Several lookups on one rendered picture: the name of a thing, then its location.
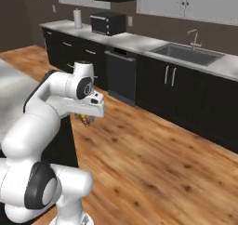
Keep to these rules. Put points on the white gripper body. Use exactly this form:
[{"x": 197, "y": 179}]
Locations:
[{"x": 83, "y": 108}]

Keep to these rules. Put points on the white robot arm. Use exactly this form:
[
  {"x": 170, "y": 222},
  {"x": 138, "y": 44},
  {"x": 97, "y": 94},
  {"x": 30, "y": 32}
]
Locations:
[{"x": 31, "y": 135}]

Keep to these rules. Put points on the brown chicken drumstick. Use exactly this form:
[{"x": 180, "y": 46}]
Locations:
[{"x": 86, "y": 120}]

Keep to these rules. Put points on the black dishwasher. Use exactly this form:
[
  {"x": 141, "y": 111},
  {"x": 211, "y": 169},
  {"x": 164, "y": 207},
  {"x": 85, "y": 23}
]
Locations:
[{"x": 121, "y": 76}]

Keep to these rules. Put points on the black base cupboards with drawers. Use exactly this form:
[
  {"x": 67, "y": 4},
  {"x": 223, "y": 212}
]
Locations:
[{"x": 77, "y": 53}]

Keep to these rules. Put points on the black toaster oven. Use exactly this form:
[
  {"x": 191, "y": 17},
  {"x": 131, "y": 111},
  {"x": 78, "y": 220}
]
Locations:
[{"x": 108, "y": 23}]

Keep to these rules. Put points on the white paper towel roll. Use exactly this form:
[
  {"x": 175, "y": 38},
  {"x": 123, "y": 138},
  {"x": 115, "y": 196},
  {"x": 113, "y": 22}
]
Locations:
[{"x": 77, "y": 18}]

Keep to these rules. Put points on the black base cupboards under sink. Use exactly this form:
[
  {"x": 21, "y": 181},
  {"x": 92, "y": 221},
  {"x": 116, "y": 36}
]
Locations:
[{"x": 192, "y": 101}]

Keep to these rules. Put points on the grey steel sink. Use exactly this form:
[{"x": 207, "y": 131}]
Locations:
[{"x": 187, "y": 54}]

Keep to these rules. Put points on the silver tap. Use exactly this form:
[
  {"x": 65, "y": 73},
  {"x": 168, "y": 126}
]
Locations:
[{"x": 195, "y": 39}]

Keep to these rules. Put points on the white wall socket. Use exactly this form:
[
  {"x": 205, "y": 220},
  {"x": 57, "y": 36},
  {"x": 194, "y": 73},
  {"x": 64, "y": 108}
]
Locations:
[
  {"x": 130, "y": 21},
  {"x": 53, "y": 8}
]

